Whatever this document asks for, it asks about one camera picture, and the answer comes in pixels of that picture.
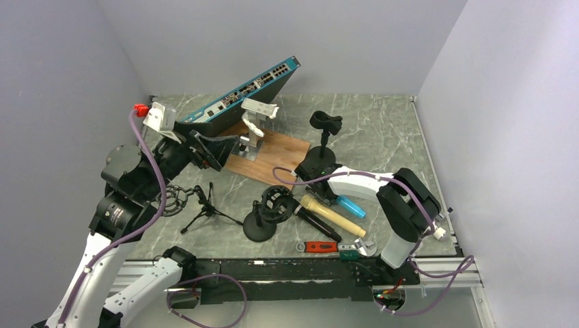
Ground beige gold microphone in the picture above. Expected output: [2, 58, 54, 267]
[299, 195, 367, 238]

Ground black microphone blue foam head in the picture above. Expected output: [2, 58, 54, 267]
[292, 198, 342, 243]

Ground black clip mic stand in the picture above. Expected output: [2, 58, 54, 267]
[305, 111, 343, 168]

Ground black round base mic stand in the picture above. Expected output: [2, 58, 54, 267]
[242, 185, 295, 243]

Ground black tripod shock mount stand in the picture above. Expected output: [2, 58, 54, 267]
[158, 182, 244, 235]

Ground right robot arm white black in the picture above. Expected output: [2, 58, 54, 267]
[294, 163, 442, 284]

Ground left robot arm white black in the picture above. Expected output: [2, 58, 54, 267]
[38, 131, 239, 327]

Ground brown wooden board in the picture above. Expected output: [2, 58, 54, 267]
[221, 122, 310, 185]

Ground green small connector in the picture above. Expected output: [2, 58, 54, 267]
[339, 250, 360, 262]

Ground white metal pipe fitting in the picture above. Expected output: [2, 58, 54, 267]
[432, 207, 453, 241]

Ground blue network switch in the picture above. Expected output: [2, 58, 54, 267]
[173, 56, 301, 137]

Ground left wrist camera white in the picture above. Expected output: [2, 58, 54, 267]
[133, 102, 180, 142]

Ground white silver bracket fixture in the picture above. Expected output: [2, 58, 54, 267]
[234, 98, 279, 161]

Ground red handled adjustable wrench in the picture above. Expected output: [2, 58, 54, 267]
[296, 238, 377, 257]

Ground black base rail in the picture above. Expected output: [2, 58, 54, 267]
[151, 257, 421, 305]

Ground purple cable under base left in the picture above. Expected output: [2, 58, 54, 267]
[166, 275, 249, 328]

